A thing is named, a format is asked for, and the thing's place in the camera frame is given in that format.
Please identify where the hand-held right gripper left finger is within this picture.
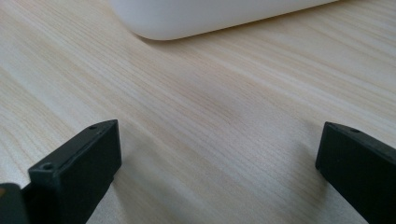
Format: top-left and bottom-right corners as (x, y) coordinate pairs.
(21, 119), (122, 224)

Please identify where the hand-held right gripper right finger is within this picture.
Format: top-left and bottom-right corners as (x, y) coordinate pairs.
(315, 121), (396, 224)

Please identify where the white plastic tray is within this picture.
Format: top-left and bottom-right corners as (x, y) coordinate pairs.
(107, 0), (340, 41)

